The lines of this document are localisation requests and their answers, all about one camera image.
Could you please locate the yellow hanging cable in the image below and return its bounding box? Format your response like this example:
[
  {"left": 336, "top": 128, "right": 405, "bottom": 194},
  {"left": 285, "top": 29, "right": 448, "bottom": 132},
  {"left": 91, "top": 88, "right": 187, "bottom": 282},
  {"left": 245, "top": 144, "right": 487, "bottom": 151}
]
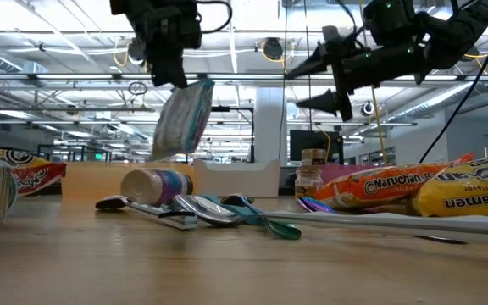
[{"left": 357, "top": 0, "right": 388, "bottom": 166}]

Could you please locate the teal plastic spoon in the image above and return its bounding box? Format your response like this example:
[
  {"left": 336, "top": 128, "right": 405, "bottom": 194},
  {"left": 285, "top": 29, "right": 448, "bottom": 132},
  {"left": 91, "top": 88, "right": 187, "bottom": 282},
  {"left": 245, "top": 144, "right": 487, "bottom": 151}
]
[{"left": 199, "top": 194, "right": 270, "bottom": 227}]

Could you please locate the small jar brown lid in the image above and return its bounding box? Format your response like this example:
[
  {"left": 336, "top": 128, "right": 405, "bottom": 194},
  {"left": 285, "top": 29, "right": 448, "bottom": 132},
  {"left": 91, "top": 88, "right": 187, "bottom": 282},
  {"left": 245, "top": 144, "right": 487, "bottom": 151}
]
[{"left": 294, "top": 165, "right": 324, "bottom": 200}]

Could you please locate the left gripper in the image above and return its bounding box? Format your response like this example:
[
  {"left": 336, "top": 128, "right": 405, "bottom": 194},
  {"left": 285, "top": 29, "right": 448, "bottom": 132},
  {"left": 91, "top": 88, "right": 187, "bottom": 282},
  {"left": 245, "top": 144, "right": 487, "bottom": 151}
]
[{"left": 125, "top": 0, "right": 198, "bottom": 89}]

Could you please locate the orange plastic bin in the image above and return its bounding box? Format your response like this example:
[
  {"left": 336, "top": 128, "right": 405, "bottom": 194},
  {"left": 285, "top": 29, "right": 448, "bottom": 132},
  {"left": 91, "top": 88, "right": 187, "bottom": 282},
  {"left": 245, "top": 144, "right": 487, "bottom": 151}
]
[{"left": 60, "top": 162, "right": 197, "bottom": 200}]

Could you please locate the silver spoon iridescent handle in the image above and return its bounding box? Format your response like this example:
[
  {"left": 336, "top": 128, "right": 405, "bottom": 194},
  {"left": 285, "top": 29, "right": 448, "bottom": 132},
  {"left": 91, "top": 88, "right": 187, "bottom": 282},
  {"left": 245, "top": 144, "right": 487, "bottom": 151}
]
[
  {"left": 174, "top": 193, "right": 488, "bottom": 237},
  {"left": 95, "top": 194, "right": 197, "bottom": 232}
]

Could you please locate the red yellow ramen packet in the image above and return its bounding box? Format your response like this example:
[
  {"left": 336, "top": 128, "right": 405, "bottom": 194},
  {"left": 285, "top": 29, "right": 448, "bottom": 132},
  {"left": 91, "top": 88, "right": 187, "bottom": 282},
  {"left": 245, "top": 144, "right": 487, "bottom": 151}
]
[{"left": 0, "top": 146, "right": 68, "bottom": 198}]

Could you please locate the black ceiling cable reel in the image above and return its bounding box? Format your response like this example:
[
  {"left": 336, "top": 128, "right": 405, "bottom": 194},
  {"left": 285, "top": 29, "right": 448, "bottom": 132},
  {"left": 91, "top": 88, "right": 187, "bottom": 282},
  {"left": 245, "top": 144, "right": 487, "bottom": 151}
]
[
  {"left": 126, "top": 36, "right": 148, "bottom": 71},
  {"left": 261, "top": 36, "right": 286, "bottom": 62}
]

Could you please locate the black coiled cable ring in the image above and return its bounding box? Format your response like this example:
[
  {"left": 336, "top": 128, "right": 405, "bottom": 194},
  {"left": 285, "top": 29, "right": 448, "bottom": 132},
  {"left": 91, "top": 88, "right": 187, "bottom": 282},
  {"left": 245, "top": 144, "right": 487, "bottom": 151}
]
[{"left": 127, "top": 80, "right": 149, "bottom": 97}]

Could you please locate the white plastic bin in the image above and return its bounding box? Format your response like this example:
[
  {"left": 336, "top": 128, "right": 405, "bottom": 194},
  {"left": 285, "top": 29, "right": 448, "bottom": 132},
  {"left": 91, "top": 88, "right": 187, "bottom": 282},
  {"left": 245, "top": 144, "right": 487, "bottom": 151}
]
[{"left": 192, "top": 158, "right": 282, "bottom": 199}]

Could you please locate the small black ceiling reel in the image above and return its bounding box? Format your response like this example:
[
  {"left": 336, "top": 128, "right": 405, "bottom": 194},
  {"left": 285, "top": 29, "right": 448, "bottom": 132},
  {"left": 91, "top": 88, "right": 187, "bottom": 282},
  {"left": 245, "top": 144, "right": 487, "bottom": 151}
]
[{"left": 359, "top": 100, "right": 376, "bottom": 119}]

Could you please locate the white square column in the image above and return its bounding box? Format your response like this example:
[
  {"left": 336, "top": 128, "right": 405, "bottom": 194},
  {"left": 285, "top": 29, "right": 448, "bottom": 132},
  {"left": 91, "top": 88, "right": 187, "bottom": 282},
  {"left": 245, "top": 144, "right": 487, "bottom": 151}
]
[{"left": 254, "top": 87, "right": 288, "bottom": 167}]

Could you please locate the iridescent spoon green handle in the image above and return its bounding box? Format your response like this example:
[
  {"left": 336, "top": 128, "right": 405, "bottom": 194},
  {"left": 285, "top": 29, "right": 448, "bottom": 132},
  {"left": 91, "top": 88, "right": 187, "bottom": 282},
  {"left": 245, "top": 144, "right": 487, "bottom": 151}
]
[{"left": 220, "top": 193, "right": 302, "bottom": 241}]

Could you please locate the thin black hanging cable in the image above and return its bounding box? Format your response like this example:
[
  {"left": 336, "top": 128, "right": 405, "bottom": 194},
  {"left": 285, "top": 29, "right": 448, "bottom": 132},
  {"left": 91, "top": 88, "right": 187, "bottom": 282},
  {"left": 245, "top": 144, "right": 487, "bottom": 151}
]
[{"left": 283, "top": 0, "right": 289, "bottom": 163}]

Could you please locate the blue white ramen packet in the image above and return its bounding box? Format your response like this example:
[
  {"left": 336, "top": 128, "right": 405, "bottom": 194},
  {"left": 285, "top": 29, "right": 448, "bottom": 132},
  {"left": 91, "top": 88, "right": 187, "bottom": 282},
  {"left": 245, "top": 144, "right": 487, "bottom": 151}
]
[{"left": 150, "top": 79, "right": 216, "bottom": 162}]

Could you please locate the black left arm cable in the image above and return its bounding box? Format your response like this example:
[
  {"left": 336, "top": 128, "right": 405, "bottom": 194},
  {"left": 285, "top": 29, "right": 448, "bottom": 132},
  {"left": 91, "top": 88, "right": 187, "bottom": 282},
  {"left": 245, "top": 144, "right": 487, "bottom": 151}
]
[{"left": 195, "top": 0, "right": 233, "bottom": 35}]

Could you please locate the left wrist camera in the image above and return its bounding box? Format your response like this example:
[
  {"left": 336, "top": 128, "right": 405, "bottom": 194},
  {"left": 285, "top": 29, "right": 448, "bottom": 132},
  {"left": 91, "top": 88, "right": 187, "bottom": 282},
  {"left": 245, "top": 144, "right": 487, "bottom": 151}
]
[{"left": 175, "top": 14, "right": 203, "bottom": 51}]

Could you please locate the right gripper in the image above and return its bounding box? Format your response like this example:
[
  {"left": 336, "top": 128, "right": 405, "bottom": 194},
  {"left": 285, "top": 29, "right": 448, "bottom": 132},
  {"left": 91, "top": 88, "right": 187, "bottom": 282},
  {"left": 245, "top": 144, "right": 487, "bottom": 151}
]
[{"left": 285, "top": 25, "right": 430, "bottom": 123}]

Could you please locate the orange ramen packet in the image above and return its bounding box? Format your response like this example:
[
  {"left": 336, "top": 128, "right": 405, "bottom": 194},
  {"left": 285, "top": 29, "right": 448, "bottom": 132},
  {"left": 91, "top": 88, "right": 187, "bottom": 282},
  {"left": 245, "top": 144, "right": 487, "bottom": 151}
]
[{"left": 313, "top": 152, "right": 476, "bottom": 213}]

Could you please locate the pink plastic bin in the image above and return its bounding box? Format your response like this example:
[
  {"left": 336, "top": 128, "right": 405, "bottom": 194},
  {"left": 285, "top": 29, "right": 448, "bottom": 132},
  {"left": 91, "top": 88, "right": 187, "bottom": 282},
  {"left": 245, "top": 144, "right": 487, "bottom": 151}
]
[{"left": 322, "top": 164, "right": 400, "bottom": 180}]

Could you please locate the black monitor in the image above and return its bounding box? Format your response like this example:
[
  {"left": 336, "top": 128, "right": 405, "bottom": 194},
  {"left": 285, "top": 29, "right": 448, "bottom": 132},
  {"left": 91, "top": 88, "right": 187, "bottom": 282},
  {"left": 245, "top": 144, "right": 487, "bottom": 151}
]
[{"left": 289, "top": 130, "right": 345, "bottom": 165}]

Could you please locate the purple spoon gold handle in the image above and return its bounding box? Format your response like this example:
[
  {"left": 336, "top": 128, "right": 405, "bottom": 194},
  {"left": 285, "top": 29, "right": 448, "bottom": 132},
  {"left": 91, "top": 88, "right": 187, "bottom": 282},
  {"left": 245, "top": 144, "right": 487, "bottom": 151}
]
[{"left": 297, "top": 197, "right": 336, "bottom": 214}]

